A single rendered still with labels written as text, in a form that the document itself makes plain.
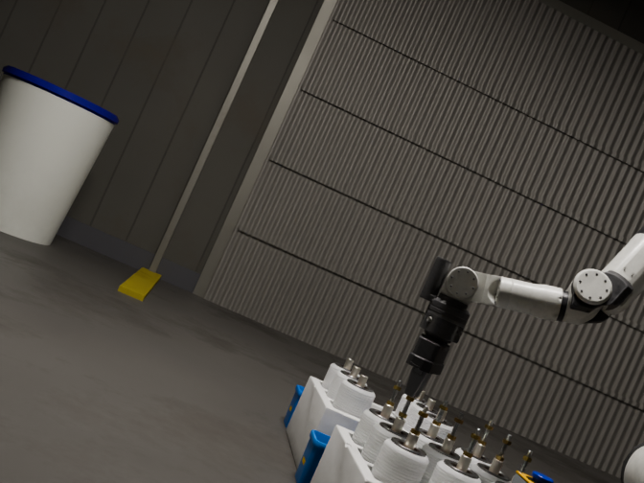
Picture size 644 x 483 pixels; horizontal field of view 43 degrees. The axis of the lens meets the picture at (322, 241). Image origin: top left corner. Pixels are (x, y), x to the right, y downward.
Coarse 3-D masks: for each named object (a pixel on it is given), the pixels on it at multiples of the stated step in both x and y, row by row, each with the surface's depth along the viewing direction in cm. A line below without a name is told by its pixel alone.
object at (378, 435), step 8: (376, 424) 174; (376, 432) 171; (384, 432) 170; (368, 440) 173; (376, 440) 171; (384, 440) 170; (368, 448) 172; (376, 448) 170; (368, 456) 171; (376, 456) 170
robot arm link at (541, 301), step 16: (512, 288) 170; (528, 288) 170; (544, 288) 170; (560, 288) 170; (512, 304) 170; (528, 304) 169; (544, 304) 168; (560, 304) 168; (576, 304) 165; (560, 320) 170; (576, 320) 169
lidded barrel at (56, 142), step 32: (0, 96) 391; (32, 96) 383; (64, 96) 384; (0, 128) 387; (32, 128) 384; (64, 128) 389; (96, 128) 401; (0, 160) 386; (32, 160) 386; (64, 160) 394; (0, 192) 386; (32, 192) 390; (64, 192) 402; (0, 224) 388; (32, 224) 395
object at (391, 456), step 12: (384, 444) 162; (384, 456) 160; (396, 456) 158; (408, 456) 158; (420, 456) 159; (372, 468) 163; (384, 468) 159; (396, 468) 158; (408, 468) 157; (420, 468) 158; (384, 480) 158; (396, 480) 158; (408, 480) 158; (420, 480) 161
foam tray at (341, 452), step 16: (336, 432) 188; (352, 432) 190; (336, 448) 182; (352, 448) 174; (320, 464) 190; (336, 464) 177; (352, 464) 166; (368, 464) 167; (320, 480) 184; (336, 480) 171; (352, 480) 161; (368, 480) 154
